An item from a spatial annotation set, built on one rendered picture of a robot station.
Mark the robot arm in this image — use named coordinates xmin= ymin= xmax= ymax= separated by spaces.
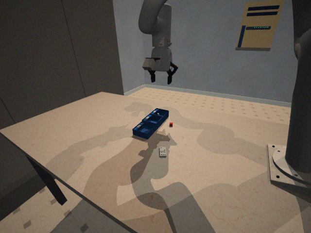
xmin=138 ymin=0 xmax=311 ymax=185

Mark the white domino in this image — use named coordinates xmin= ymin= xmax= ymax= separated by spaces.
xmin=160 ymin=147 xmax=167 ymax=157

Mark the blue bin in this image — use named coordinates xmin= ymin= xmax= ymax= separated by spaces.
xmin=133 ymin=108 xmax=169 ymax=139

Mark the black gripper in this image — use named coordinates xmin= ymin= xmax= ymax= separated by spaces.
xmin=148 ymin=48 xmax=178 ymax=84

